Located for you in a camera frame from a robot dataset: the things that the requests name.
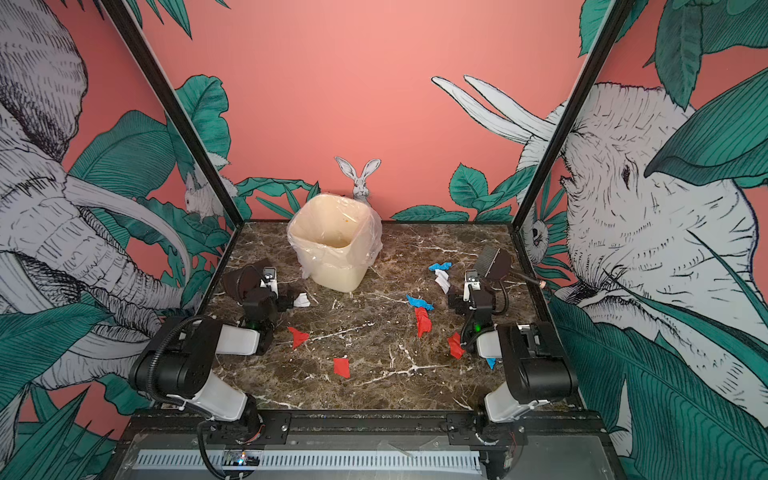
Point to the black frame post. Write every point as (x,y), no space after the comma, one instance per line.
(132,36)
(613,22)

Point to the black right frame post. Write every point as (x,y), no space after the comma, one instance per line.
(613,22)

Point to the white paper scrap back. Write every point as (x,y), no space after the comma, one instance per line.
(442,279)

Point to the white paper scrap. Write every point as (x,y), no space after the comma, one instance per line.
(301,301)
(442,279)

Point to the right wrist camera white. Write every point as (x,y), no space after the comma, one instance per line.
(471,283)

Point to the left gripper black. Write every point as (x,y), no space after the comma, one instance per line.
(280,300)

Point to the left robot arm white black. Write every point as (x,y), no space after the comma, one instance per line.
(176,366)

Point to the clear plastic bin liner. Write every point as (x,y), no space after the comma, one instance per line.
(360,252)

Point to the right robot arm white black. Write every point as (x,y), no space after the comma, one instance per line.
(535,367)

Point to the blue paper scrap back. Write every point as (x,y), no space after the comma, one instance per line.
(446,266)

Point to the white perforated vent strip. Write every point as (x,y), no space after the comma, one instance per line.
(390,460)

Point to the red paper scrap front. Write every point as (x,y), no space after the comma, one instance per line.
(342,367)

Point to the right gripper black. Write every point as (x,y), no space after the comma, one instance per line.
(459,303)

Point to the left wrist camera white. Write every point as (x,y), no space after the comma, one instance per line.
(269,279)

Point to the red paper scrap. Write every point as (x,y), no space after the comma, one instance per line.
(342,367)
(455,347)
(424,324)
(298,337)

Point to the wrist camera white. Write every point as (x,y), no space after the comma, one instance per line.
(269,279)
(471,283)

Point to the black front mounting rail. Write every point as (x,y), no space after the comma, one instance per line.
(164,444)

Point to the blue paper scrap centre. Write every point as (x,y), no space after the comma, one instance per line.
(419,303)

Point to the black left frame post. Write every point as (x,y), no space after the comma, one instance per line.
(132,36)

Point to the dark brown dustpan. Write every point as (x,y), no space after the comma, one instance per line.
(238,283)

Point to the dark brown hand brush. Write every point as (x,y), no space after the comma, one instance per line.
(495,264)

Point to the cream plastic trash bin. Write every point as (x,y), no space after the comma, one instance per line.
(336,246)

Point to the small green circuit board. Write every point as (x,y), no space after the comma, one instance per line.
(241,460)

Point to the white paper scrap left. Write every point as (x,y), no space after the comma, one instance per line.
(301,301)

